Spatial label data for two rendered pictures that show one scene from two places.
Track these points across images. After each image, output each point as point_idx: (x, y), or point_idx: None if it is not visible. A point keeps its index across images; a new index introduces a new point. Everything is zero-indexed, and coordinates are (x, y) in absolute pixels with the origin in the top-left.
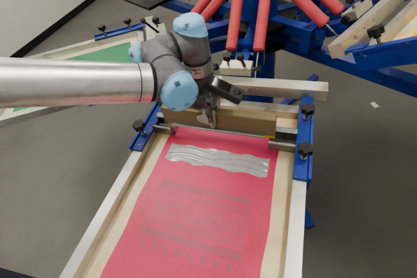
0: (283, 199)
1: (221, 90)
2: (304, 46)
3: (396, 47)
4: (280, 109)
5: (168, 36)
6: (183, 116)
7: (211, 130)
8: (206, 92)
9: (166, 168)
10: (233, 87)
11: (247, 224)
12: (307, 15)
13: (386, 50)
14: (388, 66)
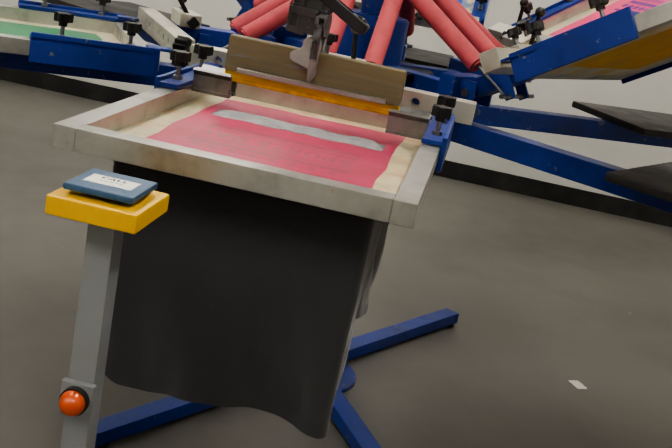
0: (406, 163)
1: (344, 7)
2: None
3: (555, 41)
4: None
5: None
6: (264, 55)
7: (304, 84)
8: (321, 8)
9: (216, 119)
10: (357, 15)
11: (355, 163)
12: (452, 49)
13: (545, 46)
14: (549, 68)
